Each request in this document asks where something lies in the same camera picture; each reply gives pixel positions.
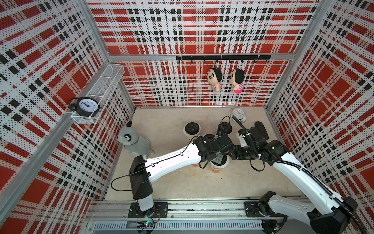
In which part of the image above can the black cup lid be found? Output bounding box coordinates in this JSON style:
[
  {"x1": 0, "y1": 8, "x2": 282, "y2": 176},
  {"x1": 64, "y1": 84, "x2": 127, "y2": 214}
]
[{"x1": 184, "y1": 122, "x2": 201, "y2": 135}]

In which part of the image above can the paper milk tea cup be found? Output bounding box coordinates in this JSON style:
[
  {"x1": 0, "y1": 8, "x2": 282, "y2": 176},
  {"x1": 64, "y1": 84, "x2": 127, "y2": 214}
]
[{"x1": 189, "y1": 135, "x2": 198, "y2": 140}]

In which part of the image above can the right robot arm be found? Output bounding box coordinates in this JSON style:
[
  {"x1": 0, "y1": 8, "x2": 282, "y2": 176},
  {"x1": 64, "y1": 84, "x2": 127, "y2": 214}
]
[{"x1": 231, "y1": 122, "x2": 367, "y2": 234}]

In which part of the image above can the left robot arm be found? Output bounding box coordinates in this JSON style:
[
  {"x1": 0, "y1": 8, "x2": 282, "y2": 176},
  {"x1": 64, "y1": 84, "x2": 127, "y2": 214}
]
[{"x1": 128, "y1": 134, "x2": 235, "y2": 212}]

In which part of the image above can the black remote control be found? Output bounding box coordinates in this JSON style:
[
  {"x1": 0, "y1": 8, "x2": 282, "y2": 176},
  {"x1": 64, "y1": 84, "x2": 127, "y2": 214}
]
[{"x1": 255, "y1": 121, "x2": 269, "y2": 140}]

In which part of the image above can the small white clock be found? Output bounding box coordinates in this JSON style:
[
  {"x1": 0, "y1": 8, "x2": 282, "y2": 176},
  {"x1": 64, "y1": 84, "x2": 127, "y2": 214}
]
[{"x1": 230, "y1": 108, "x2": 247, "y2": 123}]

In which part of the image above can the plush doll pink striped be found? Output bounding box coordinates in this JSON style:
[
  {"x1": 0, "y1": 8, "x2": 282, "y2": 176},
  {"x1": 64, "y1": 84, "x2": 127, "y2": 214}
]
[{"x1": 229, "y1": 68, "x2": 244, "y2": 94}]

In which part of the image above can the plush doll blue striped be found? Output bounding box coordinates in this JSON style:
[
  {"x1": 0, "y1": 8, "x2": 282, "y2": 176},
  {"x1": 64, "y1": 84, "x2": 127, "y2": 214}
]
[{"x1": 207, "y1": 68, "x2": 223, "y2": 92}]

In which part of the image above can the grey plush toy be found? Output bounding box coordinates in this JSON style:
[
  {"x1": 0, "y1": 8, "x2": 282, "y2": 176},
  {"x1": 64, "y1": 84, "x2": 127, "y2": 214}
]
[{"x1": 118, "y1": 121, "x2": 154, "y2": 158}]

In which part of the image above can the black round alarm clock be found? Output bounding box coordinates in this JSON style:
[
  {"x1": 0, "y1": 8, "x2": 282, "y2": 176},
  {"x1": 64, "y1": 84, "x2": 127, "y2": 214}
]
[{"x1": 68, "y1": 97, "x2": 100, "y2": 117}]

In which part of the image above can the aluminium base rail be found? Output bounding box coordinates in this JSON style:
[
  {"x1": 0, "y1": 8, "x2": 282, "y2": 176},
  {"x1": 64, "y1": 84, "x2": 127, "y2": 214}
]
[{"x1": 83, "y1": 198, "x2": 300, "y2": 234}]

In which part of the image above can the black hook rail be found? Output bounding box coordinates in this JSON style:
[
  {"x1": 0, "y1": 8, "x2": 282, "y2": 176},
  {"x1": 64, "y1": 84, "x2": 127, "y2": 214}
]
[{"x1": 176, "y1": 55, "x2": 271, "y2": 62}]

